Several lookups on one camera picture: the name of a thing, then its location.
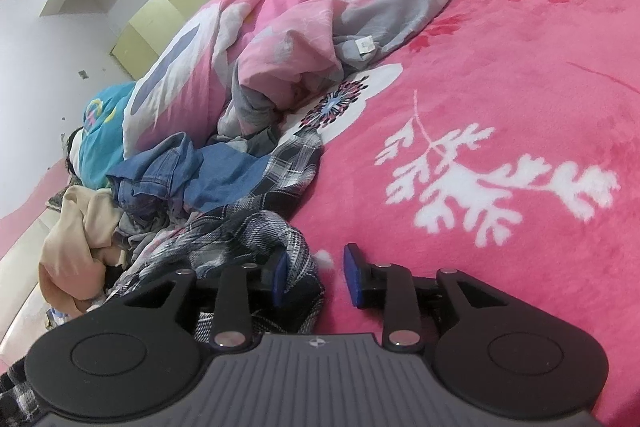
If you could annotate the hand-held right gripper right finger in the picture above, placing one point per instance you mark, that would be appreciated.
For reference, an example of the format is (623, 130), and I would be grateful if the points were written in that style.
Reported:
(354, 277)

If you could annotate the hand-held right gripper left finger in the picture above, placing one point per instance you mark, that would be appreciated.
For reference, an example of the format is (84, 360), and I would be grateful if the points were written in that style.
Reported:
(280, 279)

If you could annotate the black white plaid pants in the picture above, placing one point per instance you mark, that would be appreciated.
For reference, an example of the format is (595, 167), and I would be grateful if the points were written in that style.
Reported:
(240, 227)

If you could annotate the blue jeans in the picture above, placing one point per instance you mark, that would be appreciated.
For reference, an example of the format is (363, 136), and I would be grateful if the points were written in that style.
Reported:
(225, 177)

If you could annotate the beige garment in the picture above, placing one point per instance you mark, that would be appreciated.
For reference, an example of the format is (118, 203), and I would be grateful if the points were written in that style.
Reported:
(75, 237)

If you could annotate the teal garment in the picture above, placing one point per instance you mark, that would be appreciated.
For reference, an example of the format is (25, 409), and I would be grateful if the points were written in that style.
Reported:
(105, 132)

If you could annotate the pink floral fleece blanket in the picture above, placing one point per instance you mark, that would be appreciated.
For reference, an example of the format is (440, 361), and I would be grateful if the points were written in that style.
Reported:
(500, 82)

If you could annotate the pink grey floral quilt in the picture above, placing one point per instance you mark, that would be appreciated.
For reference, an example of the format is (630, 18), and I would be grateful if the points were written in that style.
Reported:
(300, 7)

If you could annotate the pale yellow wardrobe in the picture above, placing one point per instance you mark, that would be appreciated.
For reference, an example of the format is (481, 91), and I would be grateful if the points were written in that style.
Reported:
(165, 17)

